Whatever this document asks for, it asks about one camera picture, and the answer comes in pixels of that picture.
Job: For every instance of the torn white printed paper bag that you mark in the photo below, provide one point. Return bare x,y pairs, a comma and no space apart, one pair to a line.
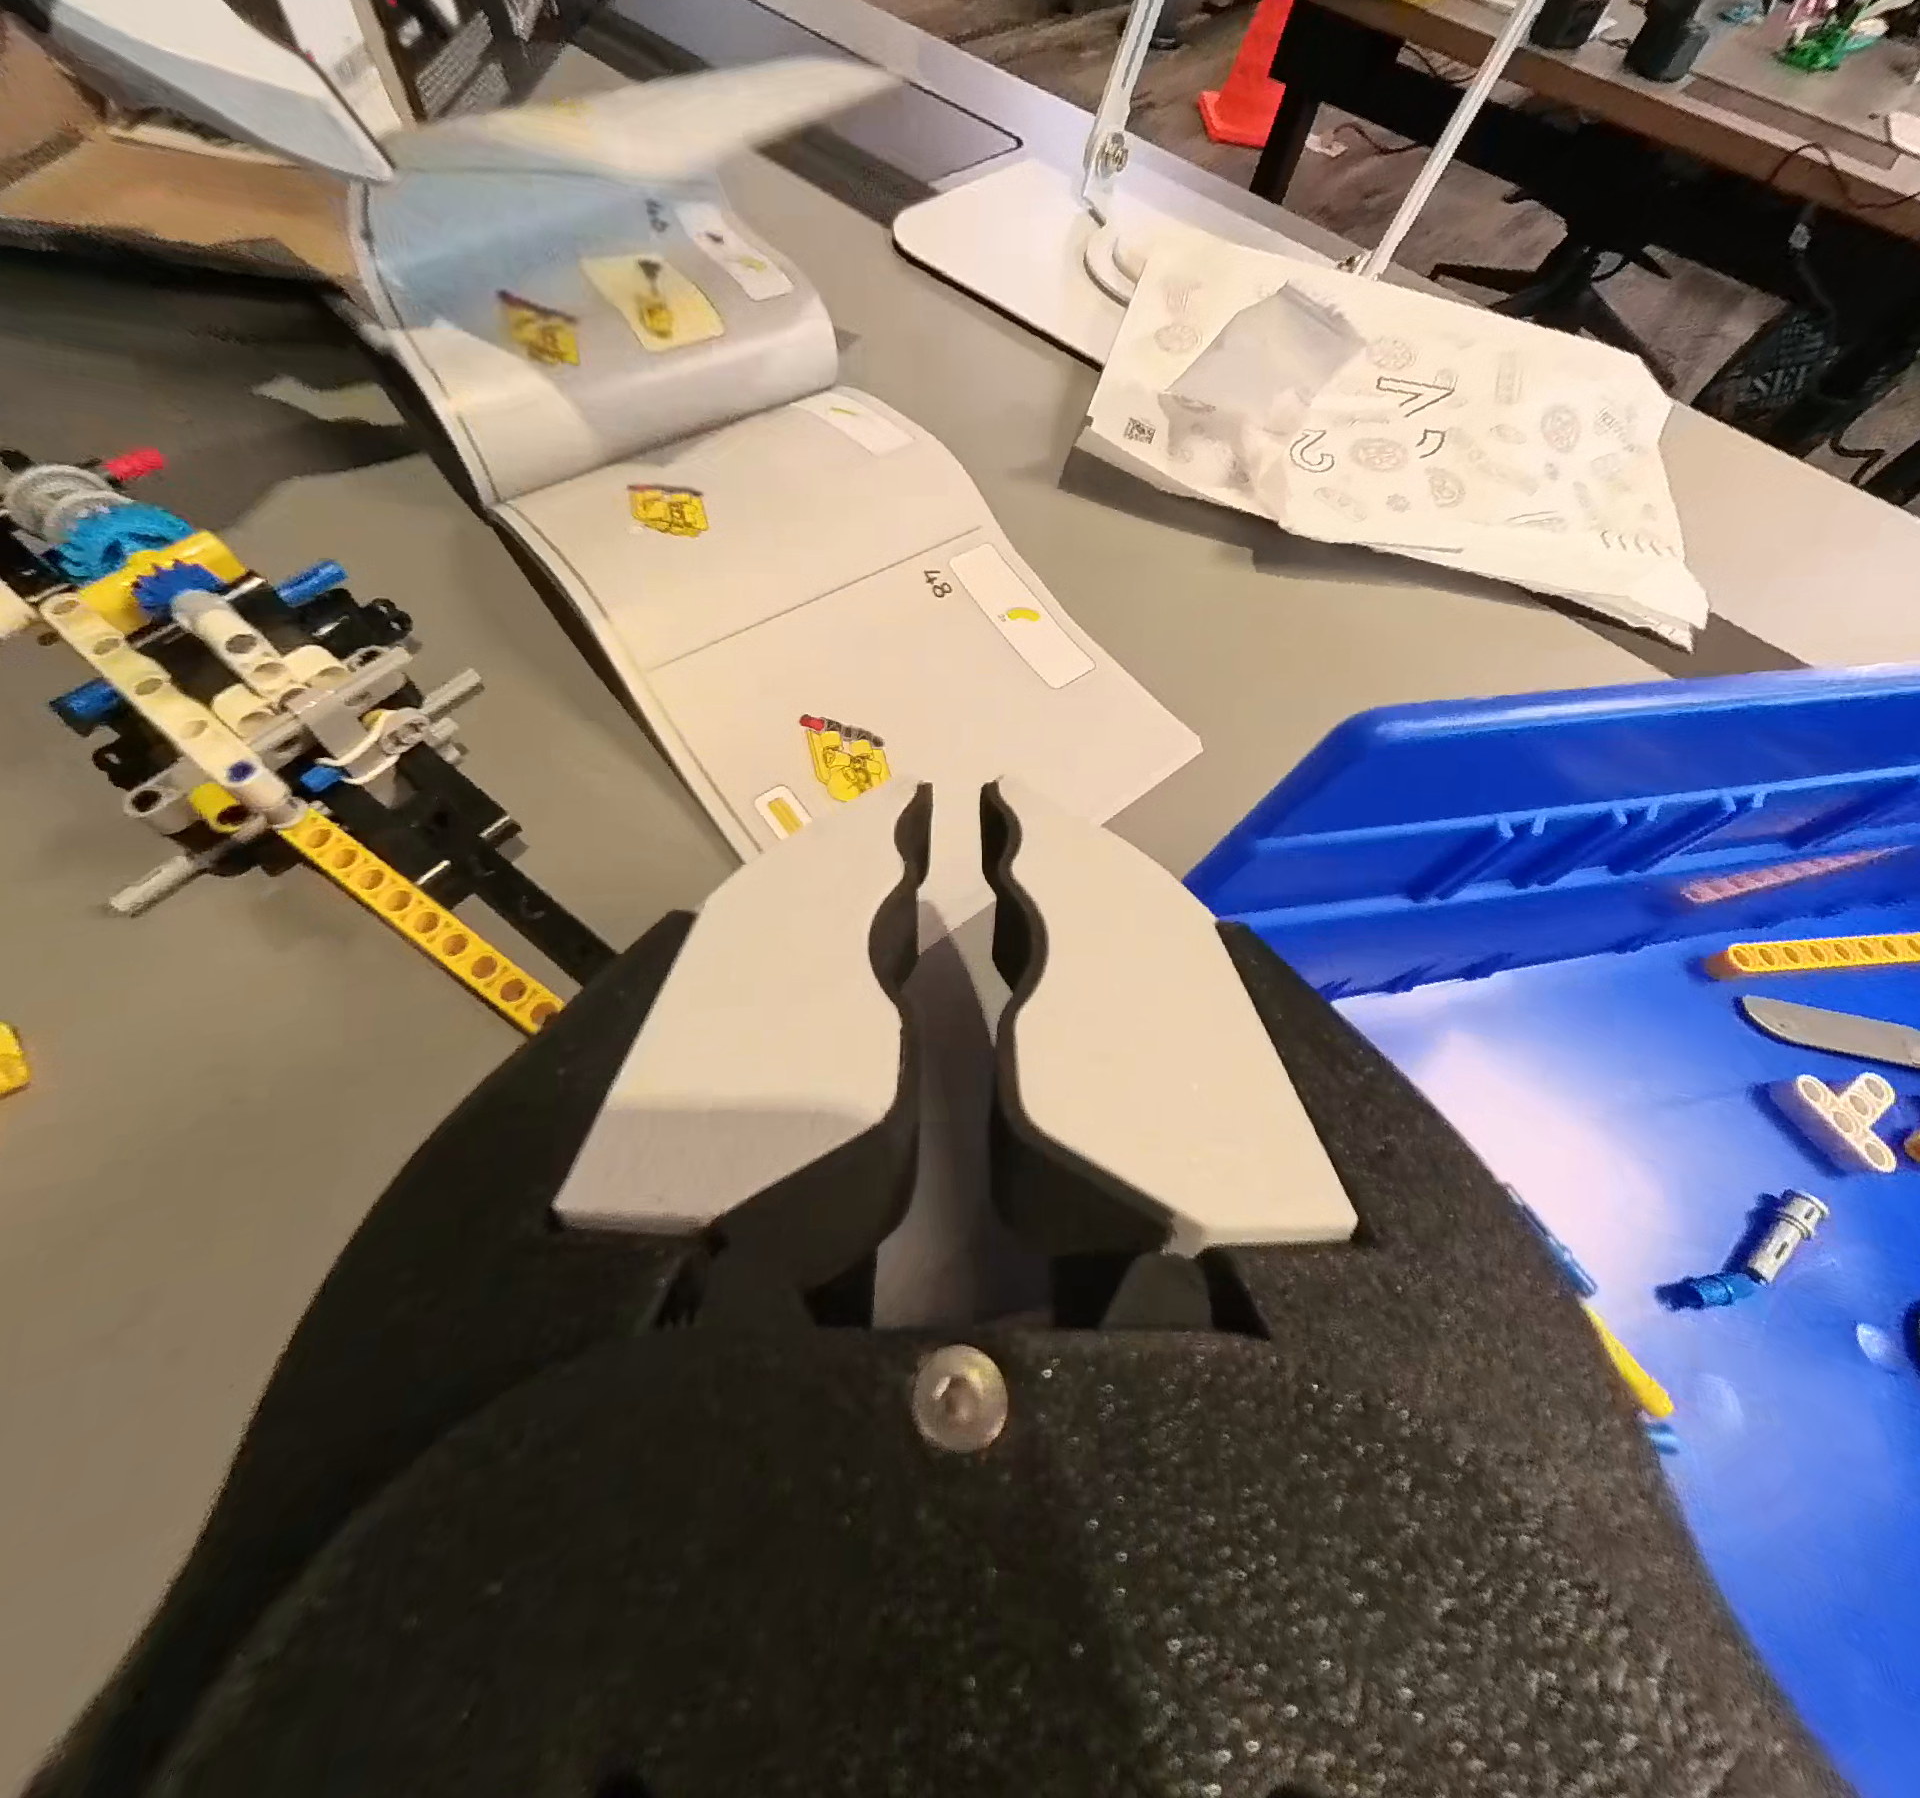
1259,371

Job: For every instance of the thin yellow lego part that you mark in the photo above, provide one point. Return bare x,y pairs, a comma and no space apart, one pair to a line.
1635,1371

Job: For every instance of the orange traffic cone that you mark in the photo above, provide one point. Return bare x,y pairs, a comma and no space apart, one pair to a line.
1253,73

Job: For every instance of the grey blue lego pin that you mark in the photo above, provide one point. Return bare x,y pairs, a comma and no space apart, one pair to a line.
1777,1228

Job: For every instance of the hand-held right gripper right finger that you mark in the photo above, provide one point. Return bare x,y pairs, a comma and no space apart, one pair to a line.
1172,1077

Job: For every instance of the white desk lamp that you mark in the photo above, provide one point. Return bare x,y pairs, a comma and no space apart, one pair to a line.
990,238

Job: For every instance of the long yellow lego beam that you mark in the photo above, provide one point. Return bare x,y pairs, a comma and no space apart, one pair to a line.
1814,952

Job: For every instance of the blue plastic parts bin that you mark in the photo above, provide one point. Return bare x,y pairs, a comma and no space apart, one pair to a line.
1501,1077

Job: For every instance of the grey lego blade panel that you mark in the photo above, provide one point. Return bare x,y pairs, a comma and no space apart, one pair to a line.
1830,1033

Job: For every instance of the yellow lego connector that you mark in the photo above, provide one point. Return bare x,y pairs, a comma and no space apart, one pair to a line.
10,1062

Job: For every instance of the lego set cardboard box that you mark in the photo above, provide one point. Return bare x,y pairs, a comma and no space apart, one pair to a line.
497,14

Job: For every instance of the white lego connector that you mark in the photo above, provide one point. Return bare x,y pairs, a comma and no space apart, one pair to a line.
1840,1119

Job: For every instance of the background wooden table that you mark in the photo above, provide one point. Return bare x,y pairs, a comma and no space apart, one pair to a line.
1727,117

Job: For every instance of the lego flower model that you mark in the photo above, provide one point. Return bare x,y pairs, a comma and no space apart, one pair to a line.
1823,43

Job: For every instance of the lego instruction booklet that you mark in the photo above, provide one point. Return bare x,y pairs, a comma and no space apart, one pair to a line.
841,583

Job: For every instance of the lego technic vehicle model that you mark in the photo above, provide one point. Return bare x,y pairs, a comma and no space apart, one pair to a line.
226,673

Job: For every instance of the flat white printed paper bag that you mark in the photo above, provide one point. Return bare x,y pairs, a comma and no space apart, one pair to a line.
1560,387

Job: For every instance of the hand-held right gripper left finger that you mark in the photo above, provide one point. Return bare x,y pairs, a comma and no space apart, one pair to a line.
751,1062

